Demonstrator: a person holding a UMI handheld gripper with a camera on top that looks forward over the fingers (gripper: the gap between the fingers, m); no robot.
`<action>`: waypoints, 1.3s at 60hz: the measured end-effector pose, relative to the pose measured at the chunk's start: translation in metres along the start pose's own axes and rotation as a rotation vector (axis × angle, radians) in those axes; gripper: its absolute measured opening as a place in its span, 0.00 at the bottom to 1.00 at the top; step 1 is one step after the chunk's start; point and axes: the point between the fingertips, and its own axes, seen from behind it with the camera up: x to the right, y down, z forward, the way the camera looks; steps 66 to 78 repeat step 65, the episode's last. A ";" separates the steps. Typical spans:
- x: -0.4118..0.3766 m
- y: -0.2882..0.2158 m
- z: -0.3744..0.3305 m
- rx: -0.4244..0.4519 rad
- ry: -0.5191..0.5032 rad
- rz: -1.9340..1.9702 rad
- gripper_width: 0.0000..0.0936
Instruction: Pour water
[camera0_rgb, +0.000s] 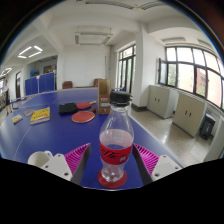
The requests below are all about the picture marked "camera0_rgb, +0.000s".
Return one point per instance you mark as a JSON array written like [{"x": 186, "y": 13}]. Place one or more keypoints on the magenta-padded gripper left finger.
[{"x": 60, "y": 165}]

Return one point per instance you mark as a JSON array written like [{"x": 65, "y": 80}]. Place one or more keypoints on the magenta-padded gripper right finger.
[{"x": 163, "y": 166}]

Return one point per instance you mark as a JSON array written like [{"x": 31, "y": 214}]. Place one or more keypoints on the clear red-labelled water bottle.
[{"x": 116, "y": 146}]

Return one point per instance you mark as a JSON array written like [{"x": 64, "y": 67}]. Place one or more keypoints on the white mug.
[{"x": 37, "y": 158}]

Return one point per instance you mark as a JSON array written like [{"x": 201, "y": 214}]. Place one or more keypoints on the flat round red coaster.
[{"x": 103, "y": 182}]

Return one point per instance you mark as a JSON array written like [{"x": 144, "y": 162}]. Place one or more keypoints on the red table tennis paddle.
[
  {"x": 82, "y": 117},
  {"x": 83, "y": 105}
]

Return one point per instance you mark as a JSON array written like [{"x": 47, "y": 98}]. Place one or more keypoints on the large yellow book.
[{"x": 40, "y": 115}]

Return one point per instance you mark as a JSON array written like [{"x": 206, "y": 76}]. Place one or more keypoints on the large beige cabinet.
[{"x": 188, "y": 114}]

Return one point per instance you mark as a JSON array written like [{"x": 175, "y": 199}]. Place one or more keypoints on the black waste bin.
[{"x": 207, "y": 127}]

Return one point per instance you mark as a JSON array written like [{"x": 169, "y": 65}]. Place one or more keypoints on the grey booklet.
[{"x": 28, "y": 112}]

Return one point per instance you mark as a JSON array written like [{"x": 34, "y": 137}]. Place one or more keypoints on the small yellow blue book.
[{"x": 17, "y": 119}]

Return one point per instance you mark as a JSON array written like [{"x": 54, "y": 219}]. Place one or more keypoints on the small beige cabinet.
[{"x": 160, "y": 101}]

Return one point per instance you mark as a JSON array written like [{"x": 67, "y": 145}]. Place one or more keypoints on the brown armchair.
[
  {"x": 97, "y": 82},
  {"x": 67, "y": 85}
]

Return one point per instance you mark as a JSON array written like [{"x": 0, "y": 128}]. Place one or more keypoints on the folded blue table tennis table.
[{"x": 40, "y": 84}]

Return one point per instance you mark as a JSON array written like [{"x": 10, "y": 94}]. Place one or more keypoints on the dark brown door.
[{"x": 18, "y": 85}]

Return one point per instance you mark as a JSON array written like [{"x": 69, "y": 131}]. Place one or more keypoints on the large black-framed window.
[{"x": 186, "y": 73}]

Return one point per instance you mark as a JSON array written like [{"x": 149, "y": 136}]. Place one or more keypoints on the black-framed glass door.
[{"x": 126, "y": 70}]

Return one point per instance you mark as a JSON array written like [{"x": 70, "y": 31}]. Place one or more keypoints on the ceiling lights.
[{"x": 25, "y": 50}]

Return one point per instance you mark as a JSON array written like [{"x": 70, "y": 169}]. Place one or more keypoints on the ceiling air conditioner unit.
[{"x": 93, "y": 38}]

